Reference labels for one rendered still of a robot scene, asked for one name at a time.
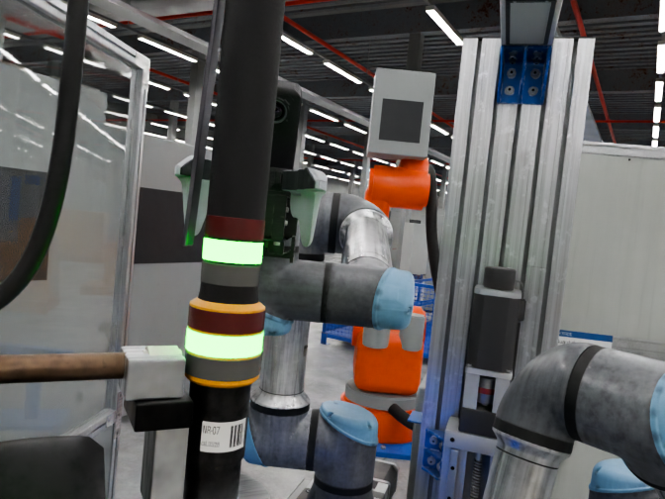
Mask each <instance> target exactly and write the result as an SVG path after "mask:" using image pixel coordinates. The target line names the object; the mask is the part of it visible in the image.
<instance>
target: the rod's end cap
mask: <svg viewBox="0 0 665 499"><path fill-rule="evenodd" d="M142 351H143V353H148V354H149V355H171V354H182V351H181V349H179V348H178V346H149V347H145V349H143V350H142Z"/></svg>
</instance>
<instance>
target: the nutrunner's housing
mask: <svg viewBox="0 0 665 499"><path fill-rule="evenodd" d="M250 389H251V384H249V385H247V386H243V387H237V388H216V387H208V386H203V385H199V384H196V383H193V382H191V381H190V388H189V396H190V397H191V399H192V400H193V402H194V408H193V419H192V426H191V428H189V436H188V447H187V457H186V468H185V480H184V491H183V499H238V488H239V478H240V467H241V460H242V459H243V457H244V452H245V442H246V431H247V420H248V410H249V399H250Z"/></svg>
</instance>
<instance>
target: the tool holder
mask: <svg viewBox="0 0 665 499"><path fill-rule="evenodd" d="M145 347H149V346H141V347H121V349H120V352H126V355H125V373H124V377H123V379H118V384H119V387H120V389H121V391H122V394H123V396H124V407H125V409H126V412H127V414H128V417H129V419H130V422H131V424H132V427H133V429H134V431H135V432H136V433H138V432H144V442H143V454H142V477H141V489H140V491H141V494H142V499H183V491H184V480H185V468H186V457H187V447H188V436H189V428H191V426H192V419H193V408H194V402H193V400H192V399H191V397H190V396H189V395H188V393H187V392H186V391H185V389H184V388H183V387H184V376H185V364H186V359H185V357H184V356H183V355H182V354H171V355H149V354H148V353H143V349H145ZM237 499H270V495H269V492H268V490H267V489H266V487H265V486H264V485H263V484H262V483H261V482H259V481H258V480H256V479H255V478H253V477H251V476H249V475H246V474H244V473H241V474H240V478H239V488H238V498H237Z"/></svg>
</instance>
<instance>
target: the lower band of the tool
mask: <svg viewBox="0 0 665 499"><path fill-rule="evenodd" d="M190 306H192V307H194V308H197V309H201V310H206V311H212V312H220V313H234V314H249V313H259V312H263V311H264V310H265V306H264V305H262V304H261V303H260V302H259V301H258V303H255V304H247V305H234V304H221V303H213V302H208V301H204V300H201V299H199V298H198V297H197V298H195V299H193V300H191V301H190ZM188 329H189V330H191V331H193V332H196V333H200V334H204V335H210V336H218V337H252V336H257V335H260V334H262V333H263V331H262V332H259V333H256V334H249V335H222V334H213V333H207V332H202V331H198V330H195V329H192V328H190V327H189V326H188ZM186 351H187V352H189V353H190V354H193V355H195V356H199V357H203V358H208V359H216V360H246V359H252V358H256V357H258V356H260V355H261V353H260V354H258V355H255V356H250V357H242V358H220V357H211V356H204V355H200V354H197V353H194V352H191V351H189V350H188V349H186ZM185 376H186V377H187V379H188V380H190V381H191V382H193V383H196V384H199V385H203V386H208V387H216V388H237V387H243V386H247V385H249V384H252V383H253V382H254V381H256V380H257V379H258V377H259V375H258V376H256V377H254V378H252V379H249V380H244V381H233V382H223V381H211V380H205V379H200V378H196V377H193V376H191V375H189V374H187V373H186V372H185Z"/></svg>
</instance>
